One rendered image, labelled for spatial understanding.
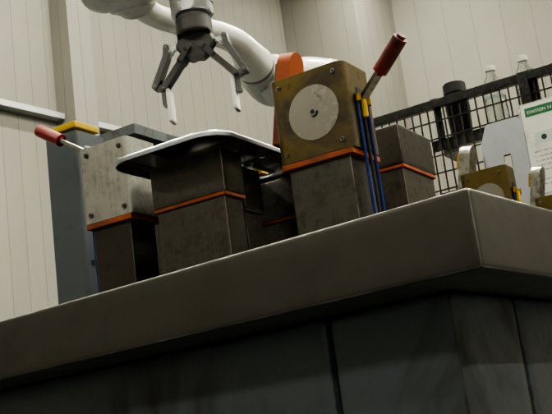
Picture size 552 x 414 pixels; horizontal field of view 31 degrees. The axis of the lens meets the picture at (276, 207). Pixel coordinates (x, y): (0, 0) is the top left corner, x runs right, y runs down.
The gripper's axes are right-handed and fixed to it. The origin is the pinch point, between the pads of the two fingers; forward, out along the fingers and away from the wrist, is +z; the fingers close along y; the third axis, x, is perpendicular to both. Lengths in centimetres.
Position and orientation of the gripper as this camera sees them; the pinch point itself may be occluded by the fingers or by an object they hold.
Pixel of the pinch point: (204, 111)
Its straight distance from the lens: 205.6
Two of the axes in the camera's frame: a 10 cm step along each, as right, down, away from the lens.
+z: 1.3, 9.7, -2.3
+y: 9.7, -1.8, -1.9
